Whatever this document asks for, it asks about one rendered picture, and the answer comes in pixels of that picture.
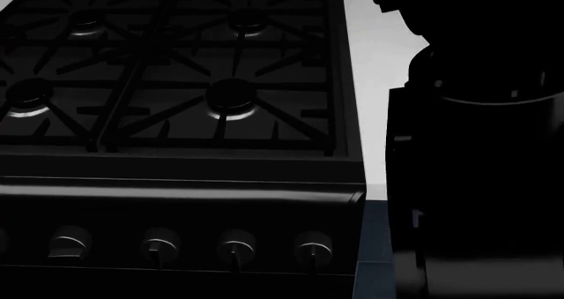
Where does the round black gas burner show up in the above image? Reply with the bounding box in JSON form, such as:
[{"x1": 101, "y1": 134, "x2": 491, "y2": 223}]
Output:
[
  {"x1": 65, "y1": 8, "x2": 109, "y2": 37},
  {"x1": 3, "y1": 77, "x2": 56, "y2": 118},
  {"x1": 226, "y1": 6, "x2": 273, "y2": 37},
  {"x1": 204, "y1": 77, "x2": 259, "y2": 122}
]

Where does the black gas stove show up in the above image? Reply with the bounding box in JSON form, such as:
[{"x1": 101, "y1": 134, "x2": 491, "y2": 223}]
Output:
[{"x1": 0, "y1": 0, "x2": 367, "y2": 299}]

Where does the black stove control knob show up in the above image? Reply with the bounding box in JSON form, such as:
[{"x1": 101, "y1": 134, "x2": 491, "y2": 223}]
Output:
[
  {"x1": 292, "y1": 229, "x2": 335, "y2": 275},
  {"x1": 139, "y1": 226, "x2": 182, "y2": 271},
  {"x1": 215, "y1": 228, "x2": 258, "y2": 273},
  {"x1": 46, "y1": 225, "x2": 93, "y2": 259}
]

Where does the black cast iron grate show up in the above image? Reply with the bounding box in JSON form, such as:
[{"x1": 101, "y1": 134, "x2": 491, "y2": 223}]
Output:
[
  {"x1": 0, "y1": 0, "x2": 165, "y2": 153},
  {"x1": 99, "y1": 0, "x2": 339, "y2": 158}
]

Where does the blue cabinet front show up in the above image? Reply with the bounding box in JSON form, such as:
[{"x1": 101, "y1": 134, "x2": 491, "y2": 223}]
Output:
[{"x1": 351, "y1": 198, "x2": 398, "y2": 299}]

